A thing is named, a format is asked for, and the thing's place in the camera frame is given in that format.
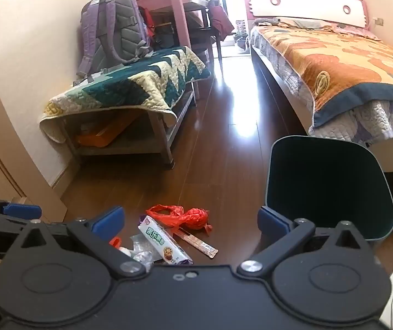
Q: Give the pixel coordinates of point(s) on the wall outlet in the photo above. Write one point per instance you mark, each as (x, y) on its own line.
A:
(378, 21)

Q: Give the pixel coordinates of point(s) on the red plastic bag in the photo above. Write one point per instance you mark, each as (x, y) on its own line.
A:
(163, 212)

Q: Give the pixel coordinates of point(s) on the pink chair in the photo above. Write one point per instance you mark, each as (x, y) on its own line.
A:
(177, 13)

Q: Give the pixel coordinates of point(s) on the plastic wrapper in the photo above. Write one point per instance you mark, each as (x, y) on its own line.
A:
(142, 247)

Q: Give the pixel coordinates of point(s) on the dark teal trash bin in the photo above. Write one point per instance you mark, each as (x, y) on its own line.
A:
(327, 185)

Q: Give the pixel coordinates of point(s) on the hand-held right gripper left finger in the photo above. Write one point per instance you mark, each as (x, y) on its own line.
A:
(108, 218)

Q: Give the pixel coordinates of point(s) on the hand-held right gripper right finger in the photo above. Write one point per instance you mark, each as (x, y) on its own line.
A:
(272, 221)

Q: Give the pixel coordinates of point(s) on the maroon jacket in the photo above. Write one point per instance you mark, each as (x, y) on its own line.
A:
(222, 20)

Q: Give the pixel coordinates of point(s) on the bed with pink headboard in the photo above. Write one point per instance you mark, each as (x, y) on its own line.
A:
(303, 3)

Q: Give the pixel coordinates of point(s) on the white snack packet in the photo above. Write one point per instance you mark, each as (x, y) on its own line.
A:
(158, 239)

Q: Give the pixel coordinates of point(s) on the pink pillow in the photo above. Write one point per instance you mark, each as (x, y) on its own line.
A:
(354, 29)

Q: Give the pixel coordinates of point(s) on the grey and purple backpack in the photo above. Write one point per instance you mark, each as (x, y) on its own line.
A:
(124, 31)

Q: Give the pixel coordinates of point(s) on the orange box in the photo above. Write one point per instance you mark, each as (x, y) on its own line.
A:
(96, 139)

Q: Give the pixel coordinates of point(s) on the teal patterned quilt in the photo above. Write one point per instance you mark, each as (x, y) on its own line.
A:
(131, 86)

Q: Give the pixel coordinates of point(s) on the long clear stick wrapper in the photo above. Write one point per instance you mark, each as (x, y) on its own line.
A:
(196, 243)

